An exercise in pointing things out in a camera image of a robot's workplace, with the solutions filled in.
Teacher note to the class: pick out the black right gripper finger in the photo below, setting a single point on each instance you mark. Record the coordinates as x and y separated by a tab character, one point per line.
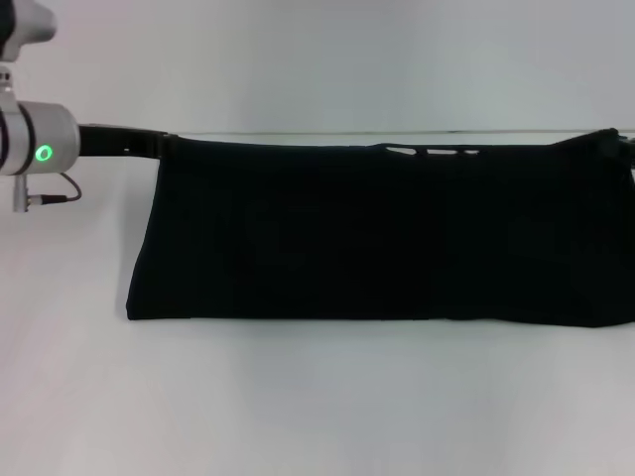
626	146

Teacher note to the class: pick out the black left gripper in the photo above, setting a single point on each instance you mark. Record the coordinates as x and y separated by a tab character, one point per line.
109	141

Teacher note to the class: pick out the black t-shirt with FREE print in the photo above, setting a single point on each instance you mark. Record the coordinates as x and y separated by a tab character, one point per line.
347	238

